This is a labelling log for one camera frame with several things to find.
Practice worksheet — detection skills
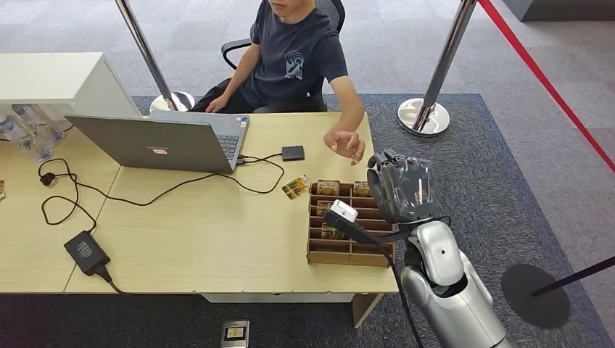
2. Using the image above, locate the black mains cord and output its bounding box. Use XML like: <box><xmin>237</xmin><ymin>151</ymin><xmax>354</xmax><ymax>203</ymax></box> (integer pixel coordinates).
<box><xmin>94</xmin><ymin>264</ymin><xmax>127</xmax><ymax>295</ymax></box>

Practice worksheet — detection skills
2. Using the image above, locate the grey laptop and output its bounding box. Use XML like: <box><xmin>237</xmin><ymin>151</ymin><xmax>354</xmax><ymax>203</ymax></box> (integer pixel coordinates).
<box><xmin>65</xmin><ymin>109</ymin><xmax>251</xmax><ymax>175</ymax></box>

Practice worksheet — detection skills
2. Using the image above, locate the black office chair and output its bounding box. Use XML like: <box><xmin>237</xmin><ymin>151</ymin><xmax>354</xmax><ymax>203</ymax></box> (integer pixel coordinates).
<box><xmin>220</xmin><ymin>0</ymin><xmax>347</xmax><ymax>115</ymax></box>

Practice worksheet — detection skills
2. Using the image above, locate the chrome stanchion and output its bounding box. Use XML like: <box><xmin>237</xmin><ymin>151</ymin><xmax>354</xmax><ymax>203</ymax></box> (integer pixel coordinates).
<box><xmin>397</xmin><ymin>0</ymin><xmax>479</xmax><ymax>138</ymax></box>
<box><xmin>114</xmin><ymin>0</ymin><xmax>196</xmax><ymax>113</ymax></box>

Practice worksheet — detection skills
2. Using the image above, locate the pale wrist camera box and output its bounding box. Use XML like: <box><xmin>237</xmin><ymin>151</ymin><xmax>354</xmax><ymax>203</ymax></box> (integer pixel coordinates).
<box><xmin>330</xmin><ymin>199</ymin><xmax>360</xmax><ymax>224</ymax></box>

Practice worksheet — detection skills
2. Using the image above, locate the black power adapter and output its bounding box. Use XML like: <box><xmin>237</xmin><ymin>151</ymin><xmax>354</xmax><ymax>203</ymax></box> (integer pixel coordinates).
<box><xmin>63</xmin><ymin>230</ymin><xmax>112</xmax><ymax>277</ymax></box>

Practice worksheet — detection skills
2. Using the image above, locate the black stanchion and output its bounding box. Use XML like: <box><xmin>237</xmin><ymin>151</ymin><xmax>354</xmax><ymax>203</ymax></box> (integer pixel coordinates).
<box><xmin>500</xmin><ymin>255</ymin><xmax>615</xmax><ymax>331</ymax></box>

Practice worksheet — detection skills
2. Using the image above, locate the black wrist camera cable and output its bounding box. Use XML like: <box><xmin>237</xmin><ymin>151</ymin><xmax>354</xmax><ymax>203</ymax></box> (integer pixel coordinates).
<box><xmin>324</xmin><ymin>211</ymin><xmax>426</xmax><ymax>348</ymax></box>

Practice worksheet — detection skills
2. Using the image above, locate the person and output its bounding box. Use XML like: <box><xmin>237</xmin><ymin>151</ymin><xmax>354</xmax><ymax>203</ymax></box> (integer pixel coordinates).
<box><xmin>189</xmin><ymin>0</ymin><xmax>366</xmax><ymax>168</ymax></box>

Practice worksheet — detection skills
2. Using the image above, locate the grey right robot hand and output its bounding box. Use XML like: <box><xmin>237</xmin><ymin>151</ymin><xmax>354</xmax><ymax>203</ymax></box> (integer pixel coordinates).
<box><xmin>366</xmin><ymin>149</ymin><xmax>439</xmax><ymax>225</ymax></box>

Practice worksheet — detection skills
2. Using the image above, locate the wooden card organizer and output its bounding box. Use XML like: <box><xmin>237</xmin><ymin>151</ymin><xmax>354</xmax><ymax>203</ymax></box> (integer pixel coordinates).
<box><xmin>306</xmin><ymin>180</ymin><xmax>396</xmax><ymax>268</ymax></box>

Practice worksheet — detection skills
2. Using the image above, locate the white cabinet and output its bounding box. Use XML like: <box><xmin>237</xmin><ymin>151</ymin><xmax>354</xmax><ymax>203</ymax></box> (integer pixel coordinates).
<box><xmin>0</xmin><ymin>51</ymin><xmax>143</xmax><ymax>121</ymax></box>

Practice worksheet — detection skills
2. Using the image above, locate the person's right hand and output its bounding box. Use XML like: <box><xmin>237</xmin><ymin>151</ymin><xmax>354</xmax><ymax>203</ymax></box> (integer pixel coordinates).
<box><xmin>205</xmin><ymin>94</ymin><xmax>231</xmax><ymax>114</ymax></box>

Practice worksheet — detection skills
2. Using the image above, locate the clear plastic water bottle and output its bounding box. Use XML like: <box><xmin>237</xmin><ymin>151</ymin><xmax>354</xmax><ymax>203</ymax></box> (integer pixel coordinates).
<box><xmin>0</xmin><ymin>114</ymin><xmax>54</xmax><ymax>163</ymax></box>
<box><xmin>12</xmin><ymin>103</ymin><xmax>67</xmax><ymax>145</ymax></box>

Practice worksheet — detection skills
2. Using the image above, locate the thin black charger cable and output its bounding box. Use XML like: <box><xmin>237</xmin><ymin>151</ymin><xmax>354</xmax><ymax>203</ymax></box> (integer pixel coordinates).
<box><xmin>37</xmin><ymin>154</ymin><xmax>286</xmax><ymax>235</ymax></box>

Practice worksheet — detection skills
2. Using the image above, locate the wooden desk leg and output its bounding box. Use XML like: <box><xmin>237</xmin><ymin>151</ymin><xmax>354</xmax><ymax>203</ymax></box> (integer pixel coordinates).
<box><xmin>352</xmin><ymin>293</ymin><xmax>386</xmax><ymax>329</ymax></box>

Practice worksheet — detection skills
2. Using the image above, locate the black card reader cable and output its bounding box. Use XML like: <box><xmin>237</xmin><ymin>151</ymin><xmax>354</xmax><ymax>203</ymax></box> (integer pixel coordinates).
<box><xmin>235</xmin><ymin>152</ymin><xmax>284</xmax><ymax>166</ymax></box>

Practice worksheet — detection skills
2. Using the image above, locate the metal floor socket box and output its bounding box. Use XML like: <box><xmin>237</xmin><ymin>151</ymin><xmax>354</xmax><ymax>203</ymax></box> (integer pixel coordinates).
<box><xmin>220</xmin><ymin>320</ymin><xmax>251</xmax><ymax>348</ymax></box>

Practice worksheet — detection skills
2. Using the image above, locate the person's left hand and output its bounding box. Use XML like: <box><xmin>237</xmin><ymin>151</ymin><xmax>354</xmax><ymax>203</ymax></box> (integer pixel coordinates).
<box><xmin>323</xmin><ymin>129</ymin><xmax>366</xmax><ymax>167</ymax></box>

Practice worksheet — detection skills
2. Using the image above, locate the dark grey floor rug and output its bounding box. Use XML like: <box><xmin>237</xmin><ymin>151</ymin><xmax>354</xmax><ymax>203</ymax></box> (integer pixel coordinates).
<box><xmin>0</xmin><ymin>94</ymin><xmax>614</xmax><ymax>348</ymax></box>

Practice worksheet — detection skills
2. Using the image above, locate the red barrier belt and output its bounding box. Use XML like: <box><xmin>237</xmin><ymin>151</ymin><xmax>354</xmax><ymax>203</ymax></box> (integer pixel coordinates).
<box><xmin>476</xmin><ymin>0</ymin><xmax>615</xmax><ymax>174</ymax></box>

